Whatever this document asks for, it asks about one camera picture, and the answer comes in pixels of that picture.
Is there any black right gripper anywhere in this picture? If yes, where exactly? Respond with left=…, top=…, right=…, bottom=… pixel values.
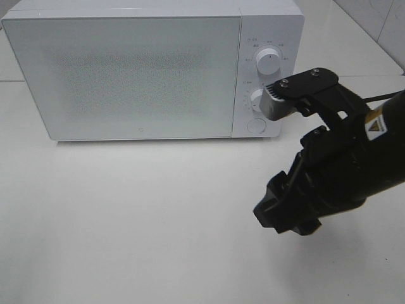
left=253, top=125, right=373, bottom=236

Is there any white round door button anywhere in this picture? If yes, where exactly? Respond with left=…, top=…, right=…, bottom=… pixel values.
left=247, top=118, right=266, bottom=134

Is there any white timer knob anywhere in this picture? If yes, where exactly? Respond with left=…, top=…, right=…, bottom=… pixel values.
left=250, top=89, right=263, bottom=113

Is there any white microwave door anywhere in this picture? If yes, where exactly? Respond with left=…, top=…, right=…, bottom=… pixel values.
left=4, top=17, right=240, bottom=141

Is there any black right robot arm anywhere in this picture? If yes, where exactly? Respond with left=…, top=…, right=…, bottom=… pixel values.
left=253, top=92, right=404, bottom=236

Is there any white upper power knob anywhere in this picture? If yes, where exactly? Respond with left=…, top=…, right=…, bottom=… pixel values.
left=255, top=46, right=281, bottom=75

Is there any white microwave oven body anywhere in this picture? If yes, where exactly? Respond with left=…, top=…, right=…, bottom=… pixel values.
left=1, top=1, right=304, bottom=141

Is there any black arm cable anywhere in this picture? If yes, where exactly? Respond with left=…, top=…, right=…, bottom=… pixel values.
left=362, top=91, right=399, bottom=104

